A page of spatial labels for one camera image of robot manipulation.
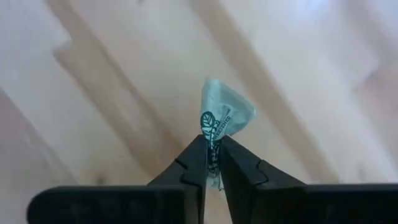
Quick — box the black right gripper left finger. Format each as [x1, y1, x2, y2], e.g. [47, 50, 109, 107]
[26, 134, 208, 224]

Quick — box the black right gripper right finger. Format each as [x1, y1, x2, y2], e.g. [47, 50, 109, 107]
[219, 134, 398, 224]

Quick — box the white green packet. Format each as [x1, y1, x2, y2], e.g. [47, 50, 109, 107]
[200, 78, 256, 190]

